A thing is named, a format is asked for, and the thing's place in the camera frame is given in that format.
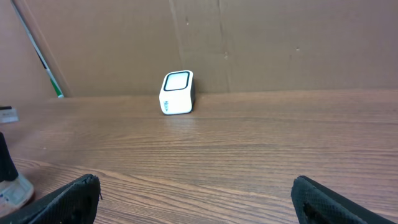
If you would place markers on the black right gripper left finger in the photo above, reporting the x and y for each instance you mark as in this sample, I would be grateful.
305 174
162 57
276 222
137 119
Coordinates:
75 202

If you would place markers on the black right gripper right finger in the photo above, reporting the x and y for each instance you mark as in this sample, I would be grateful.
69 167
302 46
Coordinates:
316 204

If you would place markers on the green lid white jar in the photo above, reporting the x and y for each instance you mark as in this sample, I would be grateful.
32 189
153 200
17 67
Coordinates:
16 190

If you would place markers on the white barcode scanner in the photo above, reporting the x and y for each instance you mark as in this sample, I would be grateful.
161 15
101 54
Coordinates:
177 94

